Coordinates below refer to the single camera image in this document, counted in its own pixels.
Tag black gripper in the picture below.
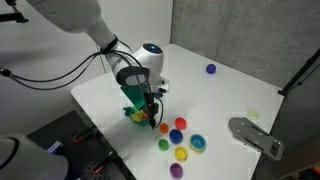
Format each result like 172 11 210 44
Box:
141 83 160 130

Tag light-blue plastic cup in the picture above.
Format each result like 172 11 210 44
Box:
189 133 207 150

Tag white rounded robot base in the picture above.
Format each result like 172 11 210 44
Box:
0 133 69 180

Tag green plastic bowl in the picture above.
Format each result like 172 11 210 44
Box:
129 104 156 128

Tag orange plastic cup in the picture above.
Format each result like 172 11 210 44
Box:
159 122 170 134

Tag green plastic cup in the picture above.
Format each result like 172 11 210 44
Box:
157 138 170 152

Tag dark blue plastic cup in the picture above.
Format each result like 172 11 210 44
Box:
168 128 184 145

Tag teal toy figure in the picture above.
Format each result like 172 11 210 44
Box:
122 105 133 118

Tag red plastic cup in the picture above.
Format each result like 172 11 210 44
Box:
174 116 188 131

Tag small yellow plastic cup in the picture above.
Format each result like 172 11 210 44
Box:
173 145 189 162

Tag purple plastic cup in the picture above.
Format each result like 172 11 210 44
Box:
169 162 184 179

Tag black orange clamp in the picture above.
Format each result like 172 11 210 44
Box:
91 150 118 175
72 124 98 144

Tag purple ball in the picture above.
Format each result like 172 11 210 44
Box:
205 63 217 75

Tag black perforated board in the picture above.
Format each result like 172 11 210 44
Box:
26 110 134 180

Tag gray metal plate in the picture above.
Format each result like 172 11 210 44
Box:
227 117 285 162

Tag black stand pole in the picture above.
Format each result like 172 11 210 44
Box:
277 48 320 98

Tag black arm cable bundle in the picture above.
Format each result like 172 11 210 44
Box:
0 39 166 129

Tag black mounting bracket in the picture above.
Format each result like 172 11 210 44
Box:
0 0 29 24

